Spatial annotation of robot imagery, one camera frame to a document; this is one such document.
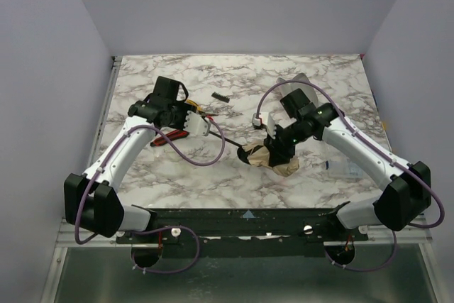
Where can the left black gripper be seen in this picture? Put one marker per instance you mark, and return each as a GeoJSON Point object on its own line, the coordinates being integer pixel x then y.
{"type": "Point", "coordinates": [183, 116]}

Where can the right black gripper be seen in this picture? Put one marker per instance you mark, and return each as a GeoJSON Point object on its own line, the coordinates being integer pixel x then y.
{"type": "Point", "coordinates": [280, 147]}

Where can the pink umbrella case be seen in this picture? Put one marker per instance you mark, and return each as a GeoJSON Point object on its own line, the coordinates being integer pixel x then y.
{"type": "Point", "coordinates": [302, 84]}

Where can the beige umbrella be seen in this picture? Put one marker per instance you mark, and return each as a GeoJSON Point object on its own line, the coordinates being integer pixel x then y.
{"type": "Point", "coordinates": [258, 154]}

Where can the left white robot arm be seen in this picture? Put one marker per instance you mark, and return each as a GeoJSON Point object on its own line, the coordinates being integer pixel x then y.
{"type": "Point", "coordinates": [91, 200]}

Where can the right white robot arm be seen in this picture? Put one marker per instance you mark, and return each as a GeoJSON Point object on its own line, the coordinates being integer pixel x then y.
{"type": "Point", "coordinates": [404, 185]}

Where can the red black utility knife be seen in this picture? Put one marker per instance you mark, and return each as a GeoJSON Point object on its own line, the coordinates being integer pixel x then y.
{"type": "Point", "coordinates": [172, 136]}

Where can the black bit holder strip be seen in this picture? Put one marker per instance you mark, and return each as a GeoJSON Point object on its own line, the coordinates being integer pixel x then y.
{"type": "Point", "coordinates": [220, 97]}

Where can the clear plastic screw box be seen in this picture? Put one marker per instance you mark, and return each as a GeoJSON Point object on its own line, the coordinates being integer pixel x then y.
{"type": "Point", "coordinates": [341, 167]}

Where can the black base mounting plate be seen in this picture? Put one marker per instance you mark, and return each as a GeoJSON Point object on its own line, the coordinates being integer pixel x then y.
{"type": "Point", "coordinates": [237, 233]}

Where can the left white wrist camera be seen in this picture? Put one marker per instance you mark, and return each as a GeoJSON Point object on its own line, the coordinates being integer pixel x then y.
{"type": "Point", "coordinates": [196, 125]}

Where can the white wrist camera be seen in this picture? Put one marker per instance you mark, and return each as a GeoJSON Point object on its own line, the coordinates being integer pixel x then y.
{"type": "Point", "coordinates": [264, 121]}
{"type": "Point", "coordinates": [196, 125]}

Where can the yellow handled pliers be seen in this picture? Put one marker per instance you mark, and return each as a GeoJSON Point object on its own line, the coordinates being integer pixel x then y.
{"type": "Point", "coordinates": [199, 109]}

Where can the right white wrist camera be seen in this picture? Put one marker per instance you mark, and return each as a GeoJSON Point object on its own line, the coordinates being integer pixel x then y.
{"type": "Point", "coordinates": [264, 121]}

